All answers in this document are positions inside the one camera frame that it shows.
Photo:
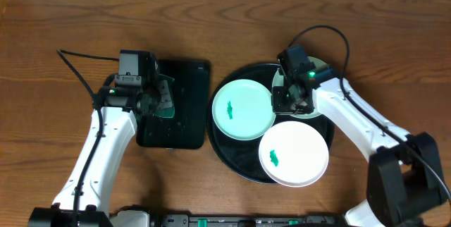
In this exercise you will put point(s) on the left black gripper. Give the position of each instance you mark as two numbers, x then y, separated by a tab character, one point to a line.
155	101

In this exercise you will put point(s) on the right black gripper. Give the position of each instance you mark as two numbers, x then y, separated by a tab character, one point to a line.
279	106

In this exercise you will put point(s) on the green wavy sponge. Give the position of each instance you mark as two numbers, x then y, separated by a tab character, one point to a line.
166	107

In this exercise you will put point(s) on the mint green plate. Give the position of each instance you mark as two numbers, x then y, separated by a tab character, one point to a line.
242	109

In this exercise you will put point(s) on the white plate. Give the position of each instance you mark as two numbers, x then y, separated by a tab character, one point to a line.
293	154

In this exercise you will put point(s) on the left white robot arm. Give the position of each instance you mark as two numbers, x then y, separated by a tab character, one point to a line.
120	104

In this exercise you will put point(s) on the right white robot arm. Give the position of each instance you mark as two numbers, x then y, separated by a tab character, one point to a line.
405	176

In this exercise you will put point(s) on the dark green rectangular tray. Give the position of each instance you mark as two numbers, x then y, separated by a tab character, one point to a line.
190	93

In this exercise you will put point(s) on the round black tray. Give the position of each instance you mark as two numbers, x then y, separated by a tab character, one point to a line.
242	156

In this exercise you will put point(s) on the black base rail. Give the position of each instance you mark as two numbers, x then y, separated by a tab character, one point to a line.
246	221

